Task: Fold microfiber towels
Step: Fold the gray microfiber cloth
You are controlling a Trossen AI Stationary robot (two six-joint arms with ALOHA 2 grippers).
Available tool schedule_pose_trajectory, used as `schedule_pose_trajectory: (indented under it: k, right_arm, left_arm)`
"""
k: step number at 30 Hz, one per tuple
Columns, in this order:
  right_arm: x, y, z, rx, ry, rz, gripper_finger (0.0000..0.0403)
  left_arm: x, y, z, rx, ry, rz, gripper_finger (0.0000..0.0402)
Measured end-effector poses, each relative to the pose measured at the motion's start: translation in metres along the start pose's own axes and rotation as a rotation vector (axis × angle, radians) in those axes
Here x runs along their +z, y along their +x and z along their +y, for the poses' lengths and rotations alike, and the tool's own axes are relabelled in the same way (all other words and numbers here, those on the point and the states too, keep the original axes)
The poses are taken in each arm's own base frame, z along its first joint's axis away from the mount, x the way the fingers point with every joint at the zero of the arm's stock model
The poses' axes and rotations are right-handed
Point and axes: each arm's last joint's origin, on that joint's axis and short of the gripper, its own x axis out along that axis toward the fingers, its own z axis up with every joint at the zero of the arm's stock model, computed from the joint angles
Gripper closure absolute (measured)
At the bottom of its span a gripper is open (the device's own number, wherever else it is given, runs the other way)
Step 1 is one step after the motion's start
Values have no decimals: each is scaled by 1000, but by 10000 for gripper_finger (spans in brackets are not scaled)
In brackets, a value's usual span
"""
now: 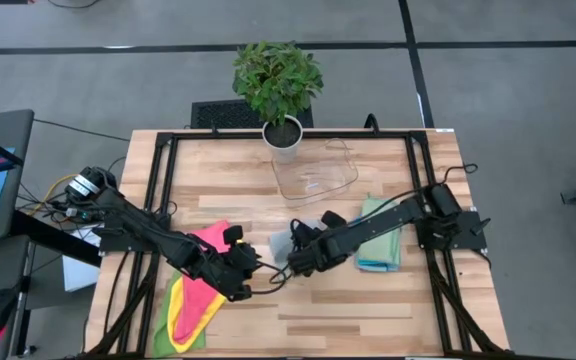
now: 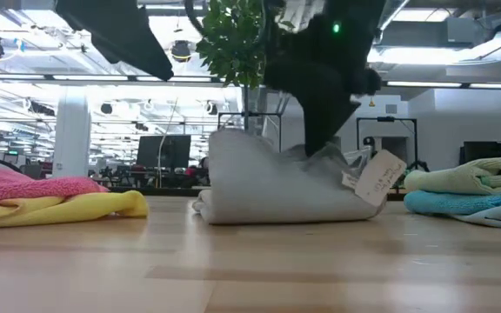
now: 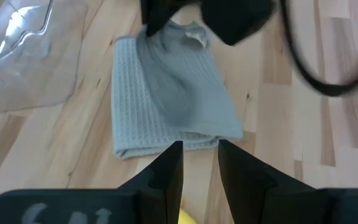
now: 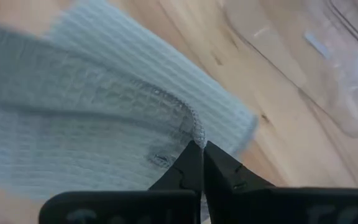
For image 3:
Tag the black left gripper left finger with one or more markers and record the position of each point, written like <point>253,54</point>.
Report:
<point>163,196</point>

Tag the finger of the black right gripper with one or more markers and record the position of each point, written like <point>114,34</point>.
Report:
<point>235,21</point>
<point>157,15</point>

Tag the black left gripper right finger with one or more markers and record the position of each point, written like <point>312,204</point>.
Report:
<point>259,199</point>

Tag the grey waffle towel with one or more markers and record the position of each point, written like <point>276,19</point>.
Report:
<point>172,93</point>

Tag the yellow towel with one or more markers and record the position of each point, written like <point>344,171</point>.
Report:
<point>186,217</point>

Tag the clear plastic bin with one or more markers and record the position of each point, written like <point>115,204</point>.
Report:
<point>26,56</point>

